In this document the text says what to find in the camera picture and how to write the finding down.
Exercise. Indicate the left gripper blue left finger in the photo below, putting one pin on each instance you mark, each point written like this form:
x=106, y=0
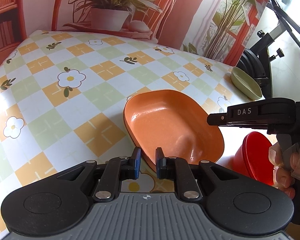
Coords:
x=111, y=175

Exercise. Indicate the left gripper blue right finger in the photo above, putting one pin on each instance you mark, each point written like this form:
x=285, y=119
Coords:
x=181, y=173

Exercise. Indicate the red bowl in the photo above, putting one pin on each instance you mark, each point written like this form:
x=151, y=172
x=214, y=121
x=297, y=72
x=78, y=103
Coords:
x=239, y=164
x=255, y=153

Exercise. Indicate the orange square plate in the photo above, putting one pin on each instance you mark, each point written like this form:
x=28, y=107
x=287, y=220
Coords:
x=173, y=121

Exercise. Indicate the small green square plate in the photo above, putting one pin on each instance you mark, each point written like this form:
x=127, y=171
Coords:
x=246, y=84

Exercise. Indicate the person right hand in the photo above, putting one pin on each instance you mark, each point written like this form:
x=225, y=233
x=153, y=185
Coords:
x=286, y=169

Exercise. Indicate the black exercise bike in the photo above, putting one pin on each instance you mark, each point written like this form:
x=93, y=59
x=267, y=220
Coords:
x=255, y=61

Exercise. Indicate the checkered floral tablecloth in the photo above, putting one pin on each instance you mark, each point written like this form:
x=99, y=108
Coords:
x=62, y=96

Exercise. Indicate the printed room backdrop cloth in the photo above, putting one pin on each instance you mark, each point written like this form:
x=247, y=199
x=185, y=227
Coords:
x=216, y=29

